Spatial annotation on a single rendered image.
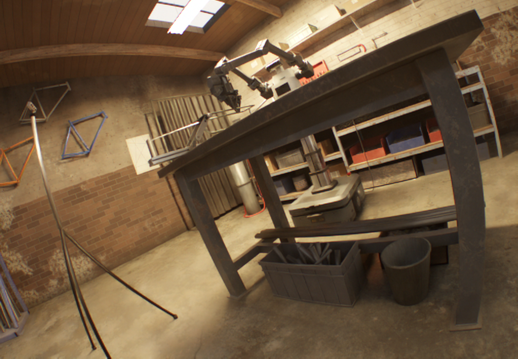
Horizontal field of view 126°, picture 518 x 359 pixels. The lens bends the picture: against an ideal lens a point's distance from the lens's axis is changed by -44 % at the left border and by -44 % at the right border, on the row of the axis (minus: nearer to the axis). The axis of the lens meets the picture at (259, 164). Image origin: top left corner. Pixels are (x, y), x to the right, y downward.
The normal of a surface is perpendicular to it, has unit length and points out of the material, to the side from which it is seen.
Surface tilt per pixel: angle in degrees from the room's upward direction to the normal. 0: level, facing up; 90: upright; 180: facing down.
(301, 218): 90
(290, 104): 90
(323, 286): 90
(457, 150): 90
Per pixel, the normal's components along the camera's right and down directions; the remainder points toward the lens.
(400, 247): -0.29, 0.06
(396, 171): -0.64, 0.29
